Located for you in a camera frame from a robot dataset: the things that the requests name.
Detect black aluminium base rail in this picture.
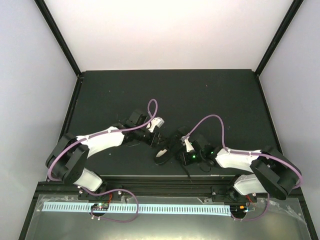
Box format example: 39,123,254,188
37,174,303,201

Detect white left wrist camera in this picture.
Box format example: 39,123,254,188
146,117,165,133

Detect black frame post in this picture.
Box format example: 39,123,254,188
34,0,82,77
254,0,304,77

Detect controller circuit board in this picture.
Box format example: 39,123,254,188
230,205,256,214
90,203,109,211

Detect left controller circuit board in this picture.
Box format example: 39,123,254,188
90,203,109,211

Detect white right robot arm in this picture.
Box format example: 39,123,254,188
181,135,302,202

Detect black canvas sneaker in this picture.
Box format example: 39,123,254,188
153,126,191,166

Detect right black frame post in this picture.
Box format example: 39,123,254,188
254,0,304,77

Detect light blue slotted cable duct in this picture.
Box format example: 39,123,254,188
41,202,231,217

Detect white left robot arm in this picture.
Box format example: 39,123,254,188
45,110,165,200

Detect left black frame post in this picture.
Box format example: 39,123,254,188
34,0,82,77

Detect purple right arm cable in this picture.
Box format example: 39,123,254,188
186,114,304,223

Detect right controller circuit board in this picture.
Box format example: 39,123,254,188
230,205,256,214

